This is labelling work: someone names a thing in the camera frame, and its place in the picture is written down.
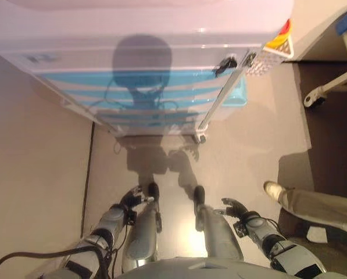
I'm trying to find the robot left leg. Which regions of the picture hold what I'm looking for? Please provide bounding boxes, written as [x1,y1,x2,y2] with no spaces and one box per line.
[122,181,164,273]

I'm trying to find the red item in basket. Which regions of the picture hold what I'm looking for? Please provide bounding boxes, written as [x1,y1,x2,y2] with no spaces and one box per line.
[280,19,292,36]

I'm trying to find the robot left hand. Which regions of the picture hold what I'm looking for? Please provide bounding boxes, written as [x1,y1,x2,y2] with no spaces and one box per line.
[118,186,156,214]

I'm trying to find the person's leg grey trousers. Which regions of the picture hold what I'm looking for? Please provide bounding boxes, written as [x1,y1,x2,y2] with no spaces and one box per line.
[277,187,347,237]

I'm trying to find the robot right leg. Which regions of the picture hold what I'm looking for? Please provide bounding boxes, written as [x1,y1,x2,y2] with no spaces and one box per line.
[192,185,245,262]

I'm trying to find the white plastic drawer cabinet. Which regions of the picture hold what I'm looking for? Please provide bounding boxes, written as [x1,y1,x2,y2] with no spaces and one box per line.
[0,0,295,145]

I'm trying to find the small black object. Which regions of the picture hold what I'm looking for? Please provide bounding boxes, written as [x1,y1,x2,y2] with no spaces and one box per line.
[214,56,238,77]

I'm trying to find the robot leg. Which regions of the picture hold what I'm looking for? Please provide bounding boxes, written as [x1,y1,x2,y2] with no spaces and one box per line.
[122,181,164,273]
[192,185,245,262]

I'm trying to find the person's white shoe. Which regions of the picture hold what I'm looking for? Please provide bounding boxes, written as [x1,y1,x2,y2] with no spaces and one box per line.
[263,180,288,202]

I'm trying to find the thick black cable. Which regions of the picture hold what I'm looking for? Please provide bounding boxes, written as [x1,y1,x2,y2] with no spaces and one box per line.
[0,245,95,274]

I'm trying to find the perforated metal basket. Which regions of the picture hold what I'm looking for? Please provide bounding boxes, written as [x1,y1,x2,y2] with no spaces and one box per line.
[242,49,278,77]

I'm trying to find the white paper sheet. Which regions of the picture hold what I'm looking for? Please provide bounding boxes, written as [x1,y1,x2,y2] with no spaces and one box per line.
[306,226,328,244]

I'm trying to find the white lattice basket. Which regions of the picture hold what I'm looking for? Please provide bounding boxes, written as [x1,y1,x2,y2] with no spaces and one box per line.
[262,18,295,59]

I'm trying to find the yellow item in basket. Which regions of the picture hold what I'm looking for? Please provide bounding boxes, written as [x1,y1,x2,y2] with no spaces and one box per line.
[266,34,289,49]

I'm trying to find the white furniture leg with caster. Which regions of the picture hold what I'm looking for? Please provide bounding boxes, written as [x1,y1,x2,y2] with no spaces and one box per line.
[303,34,347,109]

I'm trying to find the light blue plastic bin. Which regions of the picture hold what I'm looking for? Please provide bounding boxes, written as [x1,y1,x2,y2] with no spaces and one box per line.
[223,76,249,109]

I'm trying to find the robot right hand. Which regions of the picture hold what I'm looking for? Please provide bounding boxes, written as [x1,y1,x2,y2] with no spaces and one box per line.
[221,197,252,219]

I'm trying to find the robot grey torso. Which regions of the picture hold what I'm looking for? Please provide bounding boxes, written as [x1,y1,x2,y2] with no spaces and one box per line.
[115,256,280,279]

